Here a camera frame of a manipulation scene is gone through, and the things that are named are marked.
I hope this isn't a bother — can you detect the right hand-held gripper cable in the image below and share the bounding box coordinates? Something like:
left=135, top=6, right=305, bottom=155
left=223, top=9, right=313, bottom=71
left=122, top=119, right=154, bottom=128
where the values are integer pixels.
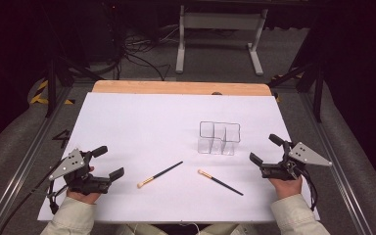
left=302, top=169, right=319, bottom=212

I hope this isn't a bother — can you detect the person's right leg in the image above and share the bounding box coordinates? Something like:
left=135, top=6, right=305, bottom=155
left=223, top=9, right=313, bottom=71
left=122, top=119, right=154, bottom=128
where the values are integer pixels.
left=198, top=222, right=262, bottom=235

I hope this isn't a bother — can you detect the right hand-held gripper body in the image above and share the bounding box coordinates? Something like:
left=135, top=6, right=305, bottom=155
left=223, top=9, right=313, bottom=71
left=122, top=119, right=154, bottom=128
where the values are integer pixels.
left=259, top=140, right=333, bottom=181

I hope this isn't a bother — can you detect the black tripod stand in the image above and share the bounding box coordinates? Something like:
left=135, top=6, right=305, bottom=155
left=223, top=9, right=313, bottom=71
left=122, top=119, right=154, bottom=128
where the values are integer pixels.
left=43, top=55, right=106, bottom=118
left=267, top=62, right=325, bottom=123

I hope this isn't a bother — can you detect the aluminium rail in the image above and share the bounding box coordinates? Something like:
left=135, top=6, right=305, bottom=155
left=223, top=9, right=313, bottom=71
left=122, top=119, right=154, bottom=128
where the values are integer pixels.
left=297, top=92, right=375, bottom=235
left=0, top=85, right=76, bottom=235

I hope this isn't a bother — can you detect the person's leg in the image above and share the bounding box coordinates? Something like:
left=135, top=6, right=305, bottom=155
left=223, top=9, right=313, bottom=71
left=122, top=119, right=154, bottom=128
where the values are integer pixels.
left=198, top=222, right=262, bottom=235
left=114, top=222, right=175, bottom=235

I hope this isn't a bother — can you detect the bundle of black floor cables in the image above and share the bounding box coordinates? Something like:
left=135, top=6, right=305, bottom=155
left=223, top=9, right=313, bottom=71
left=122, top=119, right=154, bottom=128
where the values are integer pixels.
left=117, top=23, right=179, bottom=81

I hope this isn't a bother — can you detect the white paper sheet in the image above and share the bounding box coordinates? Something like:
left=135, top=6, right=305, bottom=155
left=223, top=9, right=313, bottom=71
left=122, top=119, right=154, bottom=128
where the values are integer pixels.
left=37, top=91, right=321, bottom=224

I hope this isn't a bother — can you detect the person's left hand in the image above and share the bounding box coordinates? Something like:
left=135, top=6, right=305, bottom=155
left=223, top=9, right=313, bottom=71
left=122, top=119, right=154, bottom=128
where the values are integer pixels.
left=66, top=165, right=103, bottom=206

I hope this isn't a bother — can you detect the person's right hand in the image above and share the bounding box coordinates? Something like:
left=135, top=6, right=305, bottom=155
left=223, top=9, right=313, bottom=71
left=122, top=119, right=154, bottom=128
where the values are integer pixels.
left=268, top=175, right=304, bottom=201

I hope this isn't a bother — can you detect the person's left leg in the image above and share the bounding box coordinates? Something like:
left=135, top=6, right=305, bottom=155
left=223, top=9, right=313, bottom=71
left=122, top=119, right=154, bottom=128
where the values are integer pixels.
left=114, top=222, right=175, bottom=235

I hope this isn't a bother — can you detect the clear acrylic organizer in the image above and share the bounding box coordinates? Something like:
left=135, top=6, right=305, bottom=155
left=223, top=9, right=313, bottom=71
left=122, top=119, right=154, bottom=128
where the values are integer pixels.
left=197, top=120, right=242, bottom=157

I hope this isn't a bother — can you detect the hand-held gripper cable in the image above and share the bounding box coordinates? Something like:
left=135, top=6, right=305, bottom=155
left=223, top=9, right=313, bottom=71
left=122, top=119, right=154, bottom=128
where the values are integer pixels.
left=0, top=160, right=71, bottom=235
left=302, top=169, right=319, bottom=212

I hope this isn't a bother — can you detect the wooden table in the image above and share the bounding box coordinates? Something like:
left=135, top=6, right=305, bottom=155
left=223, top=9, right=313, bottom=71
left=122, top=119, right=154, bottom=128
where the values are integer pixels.
left=91, top=79, right=272, bottom=97

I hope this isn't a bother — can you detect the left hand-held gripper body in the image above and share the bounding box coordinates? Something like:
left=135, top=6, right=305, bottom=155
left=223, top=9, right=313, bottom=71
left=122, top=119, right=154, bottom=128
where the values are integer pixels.
left=48, top=148, right=112, bottom=196

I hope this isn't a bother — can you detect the white metal stand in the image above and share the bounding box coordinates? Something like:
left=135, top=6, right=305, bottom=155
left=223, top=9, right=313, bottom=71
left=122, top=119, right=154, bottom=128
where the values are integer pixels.
left=175, top=4, right=269, bottom=76

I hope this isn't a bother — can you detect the left hand-held gripper cable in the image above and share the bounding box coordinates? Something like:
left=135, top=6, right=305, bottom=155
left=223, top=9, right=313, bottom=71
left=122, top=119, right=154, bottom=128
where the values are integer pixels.
left=0, top=160, right=71, bottom=235

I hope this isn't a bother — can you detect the black gold makeup brush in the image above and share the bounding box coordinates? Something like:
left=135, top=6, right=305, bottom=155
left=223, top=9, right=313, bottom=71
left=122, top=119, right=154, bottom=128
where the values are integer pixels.
left=136, top=161, right=184, bottom=189
left=197, top=168, right=245, bottom=197

